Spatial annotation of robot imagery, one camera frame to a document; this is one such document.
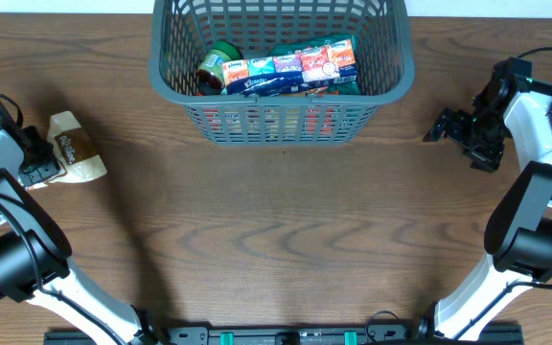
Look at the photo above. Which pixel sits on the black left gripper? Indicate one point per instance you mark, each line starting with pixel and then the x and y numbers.
pixel 42 165

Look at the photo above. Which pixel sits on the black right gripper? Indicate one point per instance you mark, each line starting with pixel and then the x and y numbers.
pixel 465 132

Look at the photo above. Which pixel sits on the beige brown snack pouch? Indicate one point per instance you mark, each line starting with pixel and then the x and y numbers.
pixel 78 159

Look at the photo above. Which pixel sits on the blue Kleenex tissue multipack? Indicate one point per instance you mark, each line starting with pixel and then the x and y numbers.
pixel 284 75

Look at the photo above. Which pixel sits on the green Nescafe coffee bag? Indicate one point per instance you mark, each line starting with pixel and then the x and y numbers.
pixel 345 88

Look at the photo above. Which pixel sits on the green lidded spice jar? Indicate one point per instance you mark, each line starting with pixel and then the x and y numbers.
pixel 209 72

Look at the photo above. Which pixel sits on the grey plastic mesh basket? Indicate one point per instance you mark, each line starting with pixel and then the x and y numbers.
pixel 183 32

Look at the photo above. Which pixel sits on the orange San Remo spaghetti pack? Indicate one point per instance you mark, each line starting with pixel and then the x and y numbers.
pixel 256 124

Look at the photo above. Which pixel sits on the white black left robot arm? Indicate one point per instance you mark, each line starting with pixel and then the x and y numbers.
pixel 36 264

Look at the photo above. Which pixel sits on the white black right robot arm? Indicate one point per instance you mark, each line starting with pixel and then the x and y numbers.
pixel 518 234

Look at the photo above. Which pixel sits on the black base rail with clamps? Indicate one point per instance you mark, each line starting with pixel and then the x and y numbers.
pixel 386 331

